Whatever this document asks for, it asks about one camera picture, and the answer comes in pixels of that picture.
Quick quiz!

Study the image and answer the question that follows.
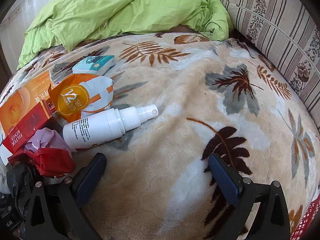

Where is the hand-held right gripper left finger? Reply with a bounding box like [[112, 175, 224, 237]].
[[24, 152, 108, 240]]

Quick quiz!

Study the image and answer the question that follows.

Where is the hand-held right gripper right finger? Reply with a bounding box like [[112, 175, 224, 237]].
[[205, 153, 292, 240]]

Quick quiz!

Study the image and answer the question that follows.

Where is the torn red box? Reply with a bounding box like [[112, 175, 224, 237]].
[[7, 147, 76, 178]]

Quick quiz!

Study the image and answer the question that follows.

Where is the white spray bottle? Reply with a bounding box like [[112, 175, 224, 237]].
[[62, 104, 159, 153]]

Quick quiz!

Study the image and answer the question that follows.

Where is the red cigarette box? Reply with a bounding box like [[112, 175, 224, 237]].
[[0, 99, 54, 167]]

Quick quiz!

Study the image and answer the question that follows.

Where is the orange box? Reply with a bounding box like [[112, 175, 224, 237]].
[[0, 70, 59, 137]]

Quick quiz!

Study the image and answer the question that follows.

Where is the black plastic bag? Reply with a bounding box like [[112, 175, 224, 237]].
[[6, 164, 38, 218]]

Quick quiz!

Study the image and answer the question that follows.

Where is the crumpled purple paper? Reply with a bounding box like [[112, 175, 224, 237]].
[[24, 127, 73, 159]]

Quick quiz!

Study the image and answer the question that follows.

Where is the orange white pouch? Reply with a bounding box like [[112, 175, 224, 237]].
[[49, 74, 115, 123]]

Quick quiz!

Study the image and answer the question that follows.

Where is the leaf print fleece blanket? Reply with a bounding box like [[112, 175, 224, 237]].
[[0, 32, 320, 240]]

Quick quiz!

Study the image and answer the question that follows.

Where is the red checkered cloth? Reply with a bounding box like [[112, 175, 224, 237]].
[[291, 197, 320, 240]]

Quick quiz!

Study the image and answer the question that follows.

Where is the blue white tissue packet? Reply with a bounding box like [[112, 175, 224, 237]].
[[72, 55, 116, 77]]

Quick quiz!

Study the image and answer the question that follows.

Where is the striped floral pillow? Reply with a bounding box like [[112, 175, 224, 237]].
[[220, 0, 320, 130]]

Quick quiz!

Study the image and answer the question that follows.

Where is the green duvet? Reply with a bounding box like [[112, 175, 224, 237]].
[[16, 0, 234, 70]]

